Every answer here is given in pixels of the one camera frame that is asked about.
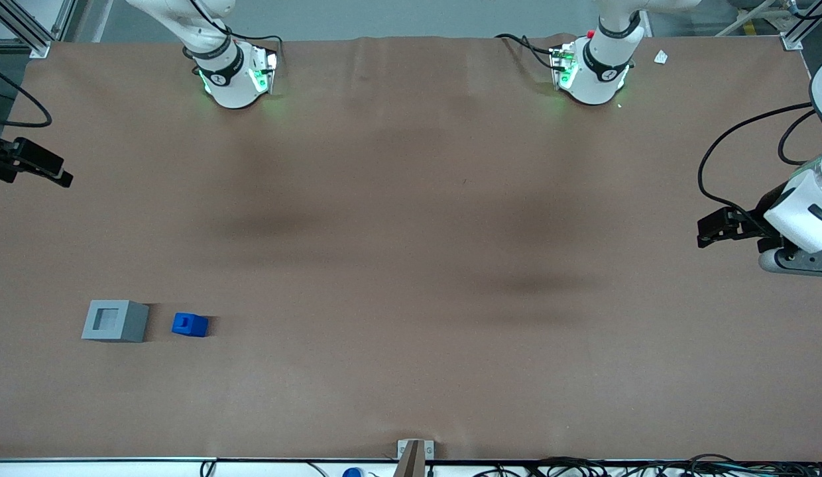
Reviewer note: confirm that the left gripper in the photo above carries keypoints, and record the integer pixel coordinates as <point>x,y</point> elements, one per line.
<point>760,211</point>

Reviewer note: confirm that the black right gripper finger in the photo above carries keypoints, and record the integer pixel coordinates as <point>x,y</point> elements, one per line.
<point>43,158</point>
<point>1,164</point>

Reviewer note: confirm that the blue plastic part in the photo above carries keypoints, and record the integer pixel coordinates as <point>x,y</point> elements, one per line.
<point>189,324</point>

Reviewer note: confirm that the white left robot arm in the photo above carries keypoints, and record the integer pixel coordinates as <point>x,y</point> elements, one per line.
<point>600,66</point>

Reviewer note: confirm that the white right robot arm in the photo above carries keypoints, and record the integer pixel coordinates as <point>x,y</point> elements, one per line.
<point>229,86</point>

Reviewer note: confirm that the gray square base block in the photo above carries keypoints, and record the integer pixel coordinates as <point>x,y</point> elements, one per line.
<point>116,321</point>

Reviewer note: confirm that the white paper scrap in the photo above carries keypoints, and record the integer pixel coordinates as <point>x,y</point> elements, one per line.
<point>661,57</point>

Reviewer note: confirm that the white pipe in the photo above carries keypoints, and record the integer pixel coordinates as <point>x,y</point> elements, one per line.
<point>742,18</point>

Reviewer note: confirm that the brown table cover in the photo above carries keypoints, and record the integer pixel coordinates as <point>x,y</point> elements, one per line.
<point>411,265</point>

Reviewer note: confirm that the blue round object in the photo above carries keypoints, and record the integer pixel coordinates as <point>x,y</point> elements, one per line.
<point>352,473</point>

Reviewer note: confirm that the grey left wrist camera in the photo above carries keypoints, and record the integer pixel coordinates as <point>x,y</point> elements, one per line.
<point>782,262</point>

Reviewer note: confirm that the aluminium frame post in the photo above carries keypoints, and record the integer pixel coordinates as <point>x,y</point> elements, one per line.
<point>36,36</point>
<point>792,41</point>

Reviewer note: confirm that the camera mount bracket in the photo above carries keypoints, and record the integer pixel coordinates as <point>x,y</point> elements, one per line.
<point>411,460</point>

